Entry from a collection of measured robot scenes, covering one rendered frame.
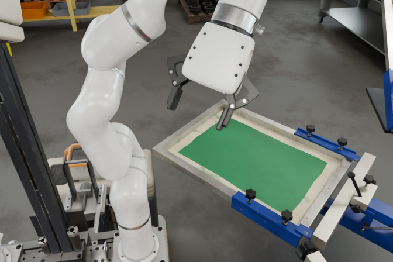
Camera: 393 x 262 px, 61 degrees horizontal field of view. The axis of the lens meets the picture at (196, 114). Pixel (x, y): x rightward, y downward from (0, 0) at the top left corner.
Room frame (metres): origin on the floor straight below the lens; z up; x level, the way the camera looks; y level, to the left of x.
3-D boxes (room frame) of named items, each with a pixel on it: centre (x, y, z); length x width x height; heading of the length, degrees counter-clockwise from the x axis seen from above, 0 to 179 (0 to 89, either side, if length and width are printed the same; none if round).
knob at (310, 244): (0.66, -0.39, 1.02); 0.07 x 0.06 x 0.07; 110
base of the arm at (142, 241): (0.62, 0.18, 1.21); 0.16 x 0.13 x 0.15; 8
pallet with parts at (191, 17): (6.26, -0.14, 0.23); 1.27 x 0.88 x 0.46; 9
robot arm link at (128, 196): (0.62, 0.18, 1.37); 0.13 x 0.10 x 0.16; 5
